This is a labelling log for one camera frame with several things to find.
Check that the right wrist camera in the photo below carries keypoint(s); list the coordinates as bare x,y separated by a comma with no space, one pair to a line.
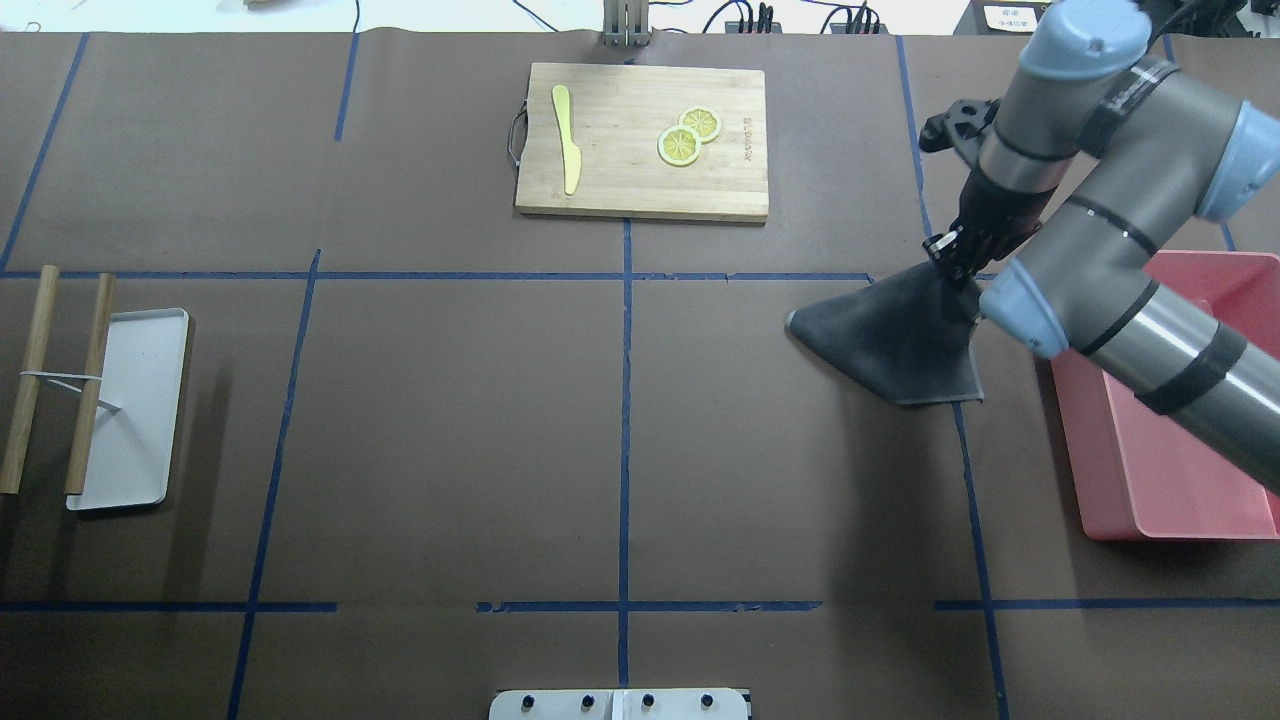
961,128

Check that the lemon slice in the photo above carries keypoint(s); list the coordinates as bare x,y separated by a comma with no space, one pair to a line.
705,122
679,146

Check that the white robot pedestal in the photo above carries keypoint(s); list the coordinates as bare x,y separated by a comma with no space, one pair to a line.
623,703

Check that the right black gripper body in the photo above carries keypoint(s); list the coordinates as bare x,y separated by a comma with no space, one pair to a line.
996,214

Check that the bamboo cutting board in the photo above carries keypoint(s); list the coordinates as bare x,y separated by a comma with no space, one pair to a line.
618,114

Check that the rear lemon slice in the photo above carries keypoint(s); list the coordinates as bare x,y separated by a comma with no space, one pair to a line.
705,122

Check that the grey cleaning cloth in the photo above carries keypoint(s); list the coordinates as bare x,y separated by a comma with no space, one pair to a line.
907,338

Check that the yellow plastic knife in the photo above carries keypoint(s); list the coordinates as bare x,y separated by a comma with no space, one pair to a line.
571,153

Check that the front lemon slice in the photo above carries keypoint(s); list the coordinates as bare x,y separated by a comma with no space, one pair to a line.
679,146

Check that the outer wooden rack rod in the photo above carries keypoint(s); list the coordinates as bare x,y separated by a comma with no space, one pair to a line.
23,417

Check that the pink plastic bin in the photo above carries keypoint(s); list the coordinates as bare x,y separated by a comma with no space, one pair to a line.
1139,476

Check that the aluminium frame post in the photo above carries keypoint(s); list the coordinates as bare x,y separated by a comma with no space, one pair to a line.
626,23

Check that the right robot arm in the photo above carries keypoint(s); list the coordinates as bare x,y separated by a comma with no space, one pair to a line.
1096,155

